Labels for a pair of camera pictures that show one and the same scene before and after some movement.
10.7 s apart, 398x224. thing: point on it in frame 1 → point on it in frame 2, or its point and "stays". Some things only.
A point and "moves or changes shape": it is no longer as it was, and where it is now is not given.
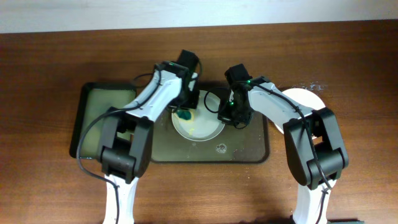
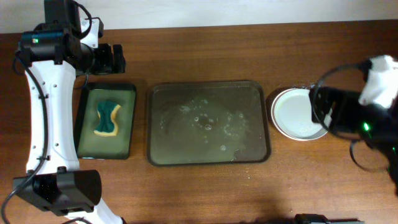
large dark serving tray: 236,144 stays
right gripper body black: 241,114 → 362,117
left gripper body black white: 189,97 → 101,60
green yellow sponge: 186,115 moves or changes shape
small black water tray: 96,99 stays
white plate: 206,126 moves or changes shape
